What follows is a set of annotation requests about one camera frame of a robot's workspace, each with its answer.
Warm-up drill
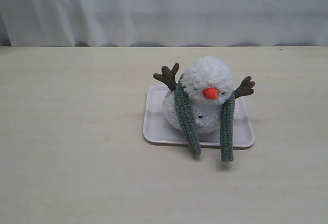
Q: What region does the white rectangular tray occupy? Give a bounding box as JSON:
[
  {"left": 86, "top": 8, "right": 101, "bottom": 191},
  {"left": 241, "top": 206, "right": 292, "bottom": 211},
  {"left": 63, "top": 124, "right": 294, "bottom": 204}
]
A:
[{"left": 142, "top": 85, "right": 256, "bottom": 150}]

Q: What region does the white plush snowman toy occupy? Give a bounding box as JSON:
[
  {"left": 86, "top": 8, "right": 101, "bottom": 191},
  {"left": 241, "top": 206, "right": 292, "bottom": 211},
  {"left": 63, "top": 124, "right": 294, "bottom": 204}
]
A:
[{"left": 153, "top": 56, "right": 256, "bottom": 134}]

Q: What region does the green fleece scarf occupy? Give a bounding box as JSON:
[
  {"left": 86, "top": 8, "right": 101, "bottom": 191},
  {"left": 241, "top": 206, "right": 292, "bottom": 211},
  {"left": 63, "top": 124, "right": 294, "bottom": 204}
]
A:
[{"left": 174, "top": 77, "right": 235, "bottom": 162}]

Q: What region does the white curtain backdrop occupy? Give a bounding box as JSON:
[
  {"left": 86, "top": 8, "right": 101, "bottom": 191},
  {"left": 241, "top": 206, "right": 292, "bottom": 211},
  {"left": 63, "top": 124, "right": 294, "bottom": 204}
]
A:
[{"left": 1, "top": 0, "right": 327, "bottom": 47}]

